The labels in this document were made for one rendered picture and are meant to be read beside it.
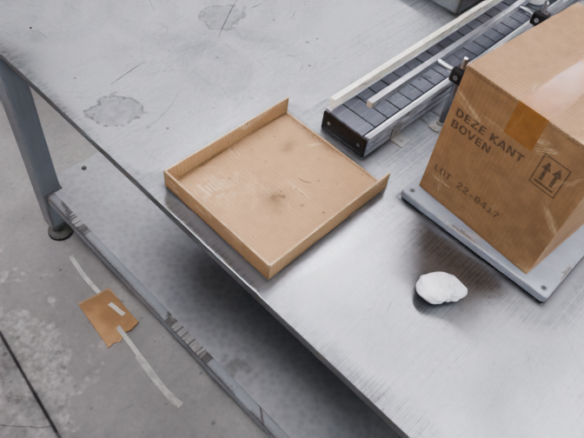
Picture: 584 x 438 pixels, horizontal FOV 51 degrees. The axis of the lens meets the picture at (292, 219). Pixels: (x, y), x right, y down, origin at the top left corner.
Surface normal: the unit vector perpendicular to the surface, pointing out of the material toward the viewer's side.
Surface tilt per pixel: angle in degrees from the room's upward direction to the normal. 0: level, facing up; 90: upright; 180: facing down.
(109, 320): 4
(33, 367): 0
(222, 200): 0
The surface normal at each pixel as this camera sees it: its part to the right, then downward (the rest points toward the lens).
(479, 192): -0.76, 0.47
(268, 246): 0.10, -0.61
